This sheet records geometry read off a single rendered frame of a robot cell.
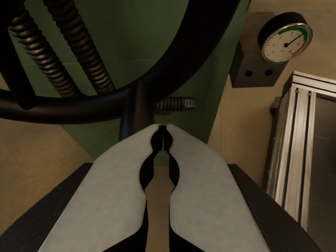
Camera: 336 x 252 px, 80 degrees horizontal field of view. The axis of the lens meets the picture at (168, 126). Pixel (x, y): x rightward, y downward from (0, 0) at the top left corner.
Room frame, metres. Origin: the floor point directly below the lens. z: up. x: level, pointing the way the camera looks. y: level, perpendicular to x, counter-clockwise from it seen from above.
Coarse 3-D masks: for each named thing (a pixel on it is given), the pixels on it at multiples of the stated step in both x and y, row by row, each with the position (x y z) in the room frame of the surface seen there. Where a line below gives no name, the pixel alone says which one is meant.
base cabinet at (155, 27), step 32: (32, 0) 0.30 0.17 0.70; (96, 0) 0.30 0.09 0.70; (128, 0) 0.30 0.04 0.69; (160, 0) 0.30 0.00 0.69; (96, 32) 0.30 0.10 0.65; (128, 32) 0.30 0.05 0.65; (160, 32) 0.30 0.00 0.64; (32, 64) 0.31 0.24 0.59; (64, 64) 0.30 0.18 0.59; (128, 64) 0.30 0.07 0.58; (224, 64) 0.29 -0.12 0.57; (192, 96) 0.29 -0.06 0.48; (64, 128) 0.31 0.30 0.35; (96, 128) 0.30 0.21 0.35; (192, 128) 0.29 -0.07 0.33; (160, 160) 0.30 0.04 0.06
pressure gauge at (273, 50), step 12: (288, 12) 0.25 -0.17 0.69; (264, 24) 0.25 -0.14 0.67; (276, 24) 0.24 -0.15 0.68; (288, 24) 0.23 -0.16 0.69; (300, 24) 0.22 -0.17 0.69; (264, 36) 0.23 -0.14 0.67; (276, 36) 0.23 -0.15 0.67; (288, 36) 0.23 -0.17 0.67; (300, 36) 0.22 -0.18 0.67; (264, 48) 0.22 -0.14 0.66; (276, 48) 0.23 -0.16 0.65; (288, 48) 0.22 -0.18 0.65; (300, 48) 0.22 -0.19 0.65; (264, 60) 0.25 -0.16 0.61; (276, 60) 0.22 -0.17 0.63
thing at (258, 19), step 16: (256, 16) 0.35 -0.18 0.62; (272, 16) 0.35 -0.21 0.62; (256, 32) 0.31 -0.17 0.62; (240, 48) 0.27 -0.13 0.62; (256, 48) 0.27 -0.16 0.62; (240, 64) 0.25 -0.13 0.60; (256, 64) 0.25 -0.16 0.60; (272, 64) 0.25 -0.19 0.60; (240, 80) 0.25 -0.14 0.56; (256, 80) 0.25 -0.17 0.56; (272, 80) 0.25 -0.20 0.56
